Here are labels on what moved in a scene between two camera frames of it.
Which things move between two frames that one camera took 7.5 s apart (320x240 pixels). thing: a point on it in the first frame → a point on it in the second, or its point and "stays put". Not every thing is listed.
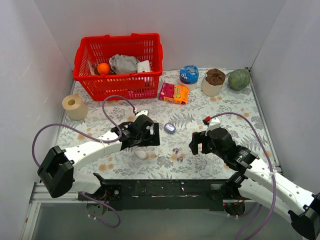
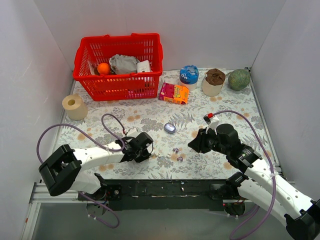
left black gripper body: x=153 y=135 → x=144 y=146
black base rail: x=144 y=194 stays put
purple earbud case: x=169 y=128 stays put
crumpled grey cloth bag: x=122 y=64 stays put
